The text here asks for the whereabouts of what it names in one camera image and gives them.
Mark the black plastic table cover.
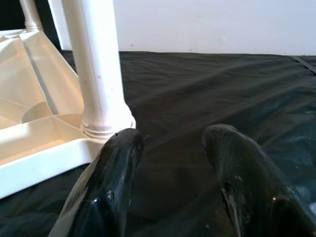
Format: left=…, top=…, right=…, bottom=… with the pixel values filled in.
left=0, top=50, right=316, bottom=237

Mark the white board panel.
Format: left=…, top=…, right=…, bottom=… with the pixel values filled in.
left=48, top=0, right=316, bottom=56

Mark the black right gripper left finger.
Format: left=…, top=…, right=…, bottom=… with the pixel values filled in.
left=48, top=127, right=145, bottom=237

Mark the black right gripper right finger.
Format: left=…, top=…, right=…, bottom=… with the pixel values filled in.
left=201, top=123, right=316, bottom=237

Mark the white plastic table top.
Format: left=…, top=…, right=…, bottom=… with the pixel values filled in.
left=0, top=29, right=136, bottom=199

